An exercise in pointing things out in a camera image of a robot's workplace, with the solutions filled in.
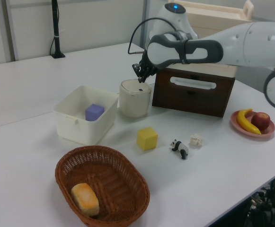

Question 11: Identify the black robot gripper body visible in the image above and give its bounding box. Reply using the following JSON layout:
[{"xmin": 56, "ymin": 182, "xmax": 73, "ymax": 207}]
[{"xmin": 138, "ymin": 52, "xmax": 157, "ymax": 77}]

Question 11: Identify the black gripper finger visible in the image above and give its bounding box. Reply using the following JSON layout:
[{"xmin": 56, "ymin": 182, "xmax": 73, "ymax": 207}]
[
  {"xmin": 137, "ymin": 70, "xmax": 148, "ymax": 84},
  {"xmin": 132, "ymin": 63, "xmax": 142, "ymax": 79}
]

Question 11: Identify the white trash can beige lid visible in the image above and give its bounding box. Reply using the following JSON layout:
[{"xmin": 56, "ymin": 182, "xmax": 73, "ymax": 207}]
[{"xmin": 119, "ymin": 79, "xmax": 152, "ymax": 118}]

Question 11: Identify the dark brown wooden drawer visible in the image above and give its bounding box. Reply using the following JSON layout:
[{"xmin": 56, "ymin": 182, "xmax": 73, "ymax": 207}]
[{"xmin": 151, "ymin": 67, "xmax": 236, "ymax": 118}]

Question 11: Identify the purple cube block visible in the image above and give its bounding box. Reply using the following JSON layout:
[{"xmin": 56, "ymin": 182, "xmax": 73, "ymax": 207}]
[{"xmin": 85, "ymin": 103, "xmax": 105, "ymax": 122}]

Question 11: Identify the yellow cube block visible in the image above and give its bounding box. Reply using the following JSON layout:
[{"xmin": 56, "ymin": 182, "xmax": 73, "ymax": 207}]
[{"xmin": 136, "ymin": 127, "xmax": 159, "ymax": 151}]

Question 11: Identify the cream plastic storage cabinet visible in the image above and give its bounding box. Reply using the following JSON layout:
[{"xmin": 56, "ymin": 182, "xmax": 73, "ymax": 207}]
[{"xmin": 165, "ymin": 0, "xmax": 255, "ymax": 79}]

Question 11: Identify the panda toy figure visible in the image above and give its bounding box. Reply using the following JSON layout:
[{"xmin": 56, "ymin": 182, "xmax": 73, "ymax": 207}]
[{"xmin": 169, "ymin": 139, "xmax": 190, "ymax": 160}]

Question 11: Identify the white plastic storage bin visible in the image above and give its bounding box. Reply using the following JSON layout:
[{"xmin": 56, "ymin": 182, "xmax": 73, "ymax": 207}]
[{"xmin": 53, "ymin": 85, "xmax": 119, "ymax": 146}]

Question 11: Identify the crumpled white paper ball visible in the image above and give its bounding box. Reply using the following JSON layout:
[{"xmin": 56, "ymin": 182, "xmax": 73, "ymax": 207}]
[{"xmin": 189, "ymin": 133, "xmax": 204, "ymax": 149}]

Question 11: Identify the pink plate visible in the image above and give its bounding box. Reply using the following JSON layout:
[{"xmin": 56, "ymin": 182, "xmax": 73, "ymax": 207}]
[{"xmin": 230, "ymin": 110, "xmax": 275, "ymax": 141}]

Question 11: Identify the brown wicker basket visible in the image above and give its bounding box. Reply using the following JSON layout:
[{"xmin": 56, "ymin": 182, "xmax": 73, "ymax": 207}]
[{"xmin": 54, "ymin": 145, "xmax": 151, "ymax": 227}]

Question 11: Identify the yellow banana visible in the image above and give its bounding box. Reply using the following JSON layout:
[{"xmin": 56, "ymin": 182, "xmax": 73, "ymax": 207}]
[{"xmin": 237, "ymin": 108, "xmax": 262, "ymax": 135}]

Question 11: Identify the red apple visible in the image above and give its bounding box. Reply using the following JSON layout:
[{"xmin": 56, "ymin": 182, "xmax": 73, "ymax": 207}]
[{"xmin": 250, "ymin": 112, "xmax": 271, "ymax": 131}]

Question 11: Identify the toasted bread loaf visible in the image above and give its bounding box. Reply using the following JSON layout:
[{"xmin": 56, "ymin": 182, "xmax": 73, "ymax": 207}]
[{"xmin": 71, "ymin": 183, "xmax": 100, "ymax": 217}]

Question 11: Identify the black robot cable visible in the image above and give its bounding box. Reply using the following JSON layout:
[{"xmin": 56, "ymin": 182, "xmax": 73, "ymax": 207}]
[{"xmin": 127, "ymin": 17, "xmax": 190, "ymax": 56}]

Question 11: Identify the black camera stand pole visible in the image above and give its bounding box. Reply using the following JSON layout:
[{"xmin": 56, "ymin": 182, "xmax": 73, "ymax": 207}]
[{"xmin": 49, "ymin": 0, "xmax": 66, "ymax": 59}]

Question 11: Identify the black cable bundle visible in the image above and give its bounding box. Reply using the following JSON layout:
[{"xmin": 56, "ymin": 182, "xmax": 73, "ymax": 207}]
[{"xmin": 245, "ymin": 174, "xmax": 275, "ymax": 227}]

